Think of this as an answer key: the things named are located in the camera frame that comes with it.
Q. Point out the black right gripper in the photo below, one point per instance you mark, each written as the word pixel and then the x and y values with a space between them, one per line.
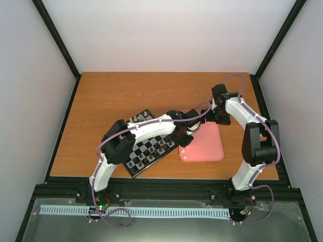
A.
pixel 225 121

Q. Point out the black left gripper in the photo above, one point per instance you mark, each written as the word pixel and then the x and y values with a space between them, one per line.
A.
pixel 184 143

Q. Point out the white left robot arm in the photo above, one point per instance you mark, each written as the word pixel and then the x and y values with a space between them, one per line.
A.
pixel 117 144

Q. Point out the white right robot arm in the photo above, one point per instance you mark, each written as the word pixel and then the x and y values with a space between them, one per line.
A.
pixel 260 145

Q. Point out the pink plastic tray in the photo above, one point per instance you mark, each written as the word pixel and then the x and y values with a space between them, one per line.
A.
pixel 206 145

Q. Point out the black and silver chessboard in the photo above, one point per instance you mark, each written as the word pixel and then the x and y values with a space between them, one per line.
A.
pixel 147 152

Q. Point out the black aluminium frame post right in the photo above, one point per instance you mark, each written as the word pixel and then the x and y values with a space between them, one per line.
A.
pixel 284 29

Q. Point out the black aluminium frame post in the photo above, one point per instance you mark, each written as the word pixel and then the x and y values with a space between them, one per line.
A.
pixel 45 16
pixel 284 29

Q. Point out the light blue cable duct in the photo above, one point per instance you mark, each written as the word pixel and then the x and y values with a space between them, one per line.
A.
pixel 136 212

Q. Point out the black aluminium frame post left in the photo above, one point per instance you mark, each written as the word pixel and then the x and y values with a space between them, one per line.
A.
pixel 45 16

